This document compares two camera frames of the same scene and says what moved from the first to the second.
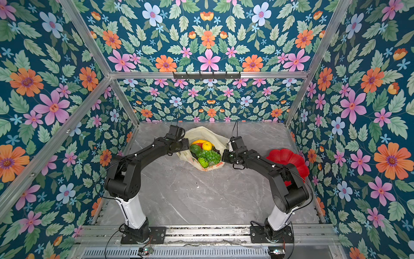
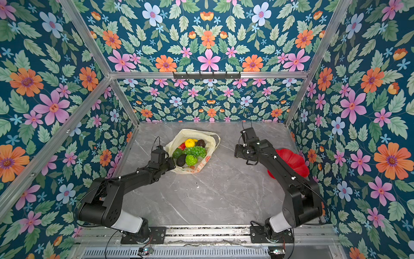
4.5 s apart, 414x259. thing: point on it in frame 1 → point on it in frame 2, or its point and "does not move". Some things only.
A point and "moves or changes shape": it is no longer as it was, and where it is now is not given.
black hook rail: [207, 76] does not move
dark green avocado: [195, 149] → [177, 152]
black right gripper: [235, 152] → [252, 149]
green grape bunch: [212, 157] → [197, 150]
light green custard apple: [202, 162] → [191, 160]
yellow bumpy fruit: [207, 145] → [190, 143]
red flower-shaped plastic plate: [285, 156] does not move
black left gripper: [185, 144] → [171, 161]
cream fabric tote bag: [203, 133] moves or changes shape
